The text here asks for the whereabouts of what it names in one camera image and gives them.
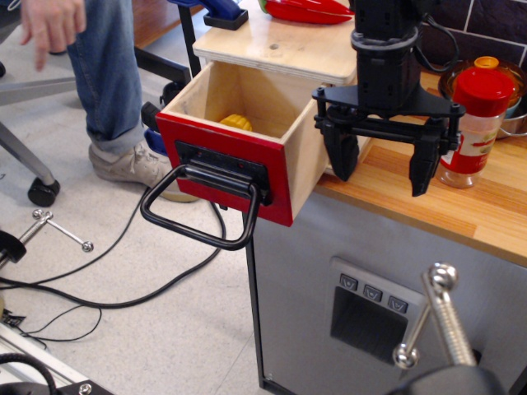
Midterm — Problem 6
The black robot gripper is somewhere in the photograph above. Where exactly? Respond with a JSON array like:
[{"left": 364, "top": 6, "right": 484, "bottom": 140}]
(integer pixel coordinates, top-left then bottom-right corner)
[{"left": 312, "top": 31, "right": 464, "bottom": 197}]

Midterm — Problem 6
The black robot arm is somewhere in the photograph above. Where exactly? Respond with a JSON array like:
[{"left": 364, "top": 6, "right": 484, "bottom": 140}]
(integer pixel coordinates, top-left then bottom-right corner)
[{"left": 312, "top": 1, "right": 465, "bottom": 197}]

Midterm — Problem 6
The light wooden box housing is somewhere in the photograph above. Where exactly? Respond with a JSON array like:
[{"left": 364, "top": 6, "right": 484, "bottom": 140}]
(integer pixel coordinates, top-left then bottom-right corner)
[{"left": 194, "top": 1, "right": 357, "bottom": 86}]

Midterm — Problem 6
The wooden drawer with red front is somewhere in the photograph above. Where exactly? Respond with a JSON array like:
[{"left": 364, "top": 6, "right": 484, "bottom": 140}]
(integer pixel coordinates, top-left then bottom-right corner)
[{"left": 156, "top": 62, "right": 329, "bottom": 226}]

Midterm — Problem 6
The blue clamp on box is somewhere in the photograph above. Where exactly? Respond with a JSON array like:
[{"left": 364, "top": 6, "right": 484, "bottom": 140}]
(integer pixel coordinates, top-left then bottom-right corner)
[{"left": 171, "top": 0, "right": 249, "bottom": 30}]

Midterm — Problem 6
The blue clamp under drawer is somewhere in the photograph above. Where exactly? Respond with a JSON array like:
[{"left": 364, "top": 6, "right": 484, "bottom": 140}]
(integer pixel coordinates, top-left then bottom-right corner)
[{"left": 141, "top": 102, "right": 167, "bottom": 156}]

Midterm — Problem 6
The person's bare hand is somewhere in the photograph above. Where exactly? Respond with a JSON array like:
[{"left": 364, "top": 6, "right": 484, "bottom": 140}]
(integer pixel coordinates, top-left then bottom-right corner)
[{"left": 20, "top": 0, "right": 86, "bottom": 72}]

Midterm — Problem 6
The orange translucent bowl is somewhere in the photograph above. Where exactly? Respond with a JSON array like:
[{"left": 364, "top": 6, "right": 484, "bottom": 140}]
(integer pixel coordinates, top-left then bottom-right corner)
[{"left": 438, "top": 56, "right": 526, "bottom": 108}]

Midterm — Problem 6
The red lid spice jar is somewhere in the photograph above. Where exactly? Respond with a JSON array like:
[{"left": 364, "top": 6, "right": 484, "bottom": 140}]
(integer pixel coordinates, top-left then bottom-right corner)
[{"left": 436, "top": 67, "right": 515, "bottom": 188}]

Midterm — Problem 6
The metal pot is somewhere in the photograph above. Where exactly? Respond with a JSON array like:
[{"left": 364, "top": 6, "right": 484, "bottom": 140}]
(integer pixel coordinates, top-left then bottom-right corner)
[{"left": 497, "top": 95, "right": 526, "bottom": 139}]

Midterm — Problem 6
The near silver clamp screw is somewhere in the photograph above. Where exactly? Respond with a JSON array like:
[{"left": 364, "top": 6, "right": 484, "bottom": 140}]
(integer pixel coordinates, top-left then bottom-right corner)
[{"left": 392, "top": 262, "right": 477, "bottom": 369}]

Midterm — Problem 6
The silver clamp screw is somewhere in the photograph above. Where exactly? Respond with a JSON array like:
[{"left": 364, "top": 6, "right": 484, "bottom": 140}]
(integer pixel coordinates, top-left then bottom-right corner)
[
  {"left": 0, "top": 208, "right": 95, "bottom": 271},
  {"left": 392, "top": 262, "right": 477, "bottom": 369}
]

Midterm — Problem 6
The yellow toy corn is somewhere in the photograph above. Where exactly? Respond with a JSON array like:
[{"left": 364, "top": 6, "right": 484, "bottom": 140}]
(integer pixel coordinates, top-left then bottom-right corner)
[{"left": 220, "top": 114, "right": 253, "bottom": 132}]

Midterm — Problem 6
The silver toy kitchen cabinet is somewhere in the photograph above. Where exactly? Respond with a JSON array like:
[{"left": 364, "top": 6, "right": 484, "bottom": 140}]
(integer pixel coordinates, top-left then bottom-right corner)
[{"left": 247, "top": 193, "right": 526, "bottom": 394}]

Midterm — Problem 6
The red toy chili pepper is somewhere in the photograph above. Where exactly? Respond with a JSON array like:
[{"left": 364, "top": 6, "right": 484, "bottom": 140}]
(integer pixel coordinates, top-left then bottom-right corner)
[{"left": 259, "top": 0, "right": 354, "bottom": 25}]

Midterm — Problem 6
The white sneaker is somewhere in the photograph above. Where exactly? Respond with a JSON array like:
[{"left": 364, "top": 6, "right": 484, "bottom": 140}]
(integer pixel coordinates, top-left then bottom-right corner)
[{"left": 88, "top": 141, "right": 172, "bottom": 188}]

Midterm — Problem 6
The person's leg in jeans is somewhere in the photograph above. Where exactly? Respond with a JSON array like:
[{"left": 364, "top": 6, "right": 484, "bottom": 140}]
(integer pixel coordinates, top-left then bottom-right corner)
[{"left": 68, "top": 1, "right": 143, "bottom": 156}]

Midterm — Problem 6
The left silver clamp screw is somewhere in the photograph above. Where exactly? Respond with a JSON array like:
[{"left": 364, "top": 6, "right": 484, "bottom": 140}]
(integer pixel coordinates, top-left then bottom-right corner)
[{"left": 0, "top": 208, "right": 95, "bottom": 271}]

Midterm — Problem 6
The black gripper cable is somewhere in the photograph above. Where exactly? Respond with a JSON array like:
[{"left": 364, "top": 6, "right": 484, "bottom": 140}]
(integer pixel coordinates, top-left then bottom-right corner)
[{"left": 414, "top": 12, "right": 460, "bottom": 74}]

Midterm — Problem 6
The black metal drawer handle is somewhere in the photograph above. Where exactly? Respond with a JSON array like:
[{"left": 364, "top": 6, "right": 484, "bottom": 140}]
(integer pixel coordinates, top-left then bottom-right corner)
[{"left": 139, "top": 141, "right": 272, "bottom": 251}]

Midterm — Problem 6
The black table leg frame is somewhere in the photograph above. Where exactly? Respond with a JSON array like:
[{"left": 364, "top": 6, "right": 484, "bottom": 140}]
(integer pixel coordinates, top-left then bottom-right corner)
[{"left": 133, "top": 1, "right": 204, "bottom": 107}]

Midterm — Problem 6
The thick black floor cable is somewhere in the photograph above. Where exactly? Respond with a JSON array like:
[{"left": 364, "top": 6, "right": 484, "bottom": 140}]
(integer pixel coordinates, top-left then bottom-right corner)
[{"left": 0, "top": 187, "right": 227, "bottom": 310}]

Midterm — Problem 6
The thin black floor wire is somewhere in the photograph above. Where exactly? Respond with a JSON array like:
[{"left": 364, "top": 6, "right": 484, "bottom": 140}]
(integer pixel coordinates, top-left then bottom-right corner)
[{"left": 18, "top": 305, "right": 103, "bottom": 343}]

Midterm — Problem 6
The aluminium frame rail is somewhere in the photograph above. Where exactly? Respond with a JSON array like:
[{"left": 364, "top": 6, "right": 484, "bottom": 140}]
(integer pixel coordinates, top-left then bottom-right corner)
[{"left": 1, "top": 324, "right": 112, "bottom": 395}]

